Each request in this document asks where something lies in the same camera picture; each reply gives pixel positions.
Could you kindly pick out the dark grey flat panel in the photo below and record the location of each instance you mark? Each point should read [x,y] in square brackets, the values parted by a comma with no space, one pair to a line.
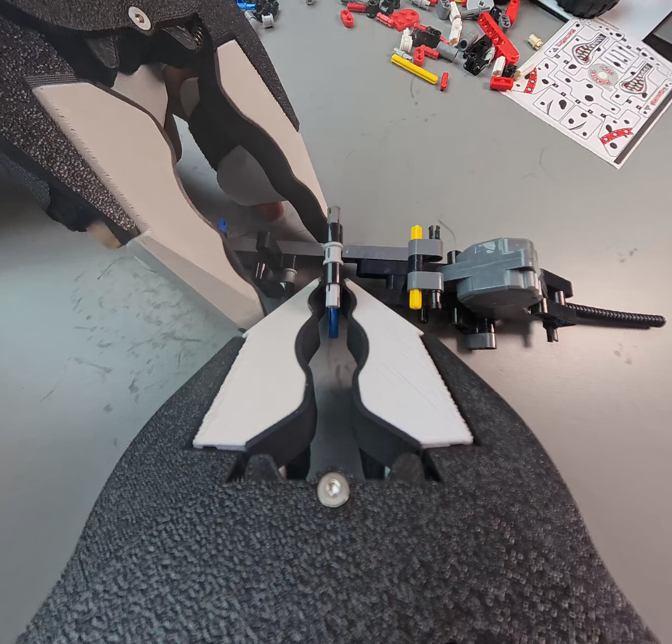
[660,38]

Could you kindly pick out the black technic model assembly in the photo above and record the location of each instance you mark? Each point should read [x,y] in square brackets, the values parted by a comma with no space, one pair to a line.
[493,274]

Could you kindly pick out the yellow technic axle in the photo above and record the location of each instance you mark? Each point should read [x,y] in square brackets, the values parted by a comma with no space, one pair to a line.
[414,68]

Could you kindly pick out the tan pin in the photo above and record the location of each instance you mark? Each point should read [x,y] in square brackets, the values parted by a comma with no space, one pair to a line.
[535,41]

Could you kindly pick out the person's left hand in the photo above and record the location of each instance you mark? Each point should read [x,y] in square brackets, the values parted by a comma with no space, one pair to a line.
[181,93]

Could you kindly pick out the pile of red white pieces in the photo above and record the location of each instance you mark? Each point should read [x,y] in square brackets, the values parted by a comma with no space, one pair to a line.
[404,19]

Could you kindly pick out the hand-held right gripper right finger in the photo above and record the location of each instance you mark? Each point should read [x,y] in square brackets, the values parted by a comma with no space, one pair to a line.
[409,387]

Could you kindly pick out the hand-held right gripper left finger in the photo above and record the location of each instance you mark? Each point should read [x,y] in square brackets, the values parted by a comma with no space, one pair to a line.
[252,387]

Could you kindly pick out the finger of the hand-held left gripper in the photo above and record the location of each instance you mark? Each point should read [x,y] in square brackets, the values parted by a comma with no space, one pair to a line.
[262,114]
[115,145]

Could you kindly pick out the red rounded liftarm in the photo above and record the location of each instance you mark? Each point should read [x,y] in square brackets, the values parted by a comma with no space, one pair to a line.
[347,18]

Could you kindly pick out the white sticker sheet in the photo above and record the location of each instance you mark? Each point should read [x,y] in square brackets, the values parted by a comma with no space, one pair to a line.
[588,88]

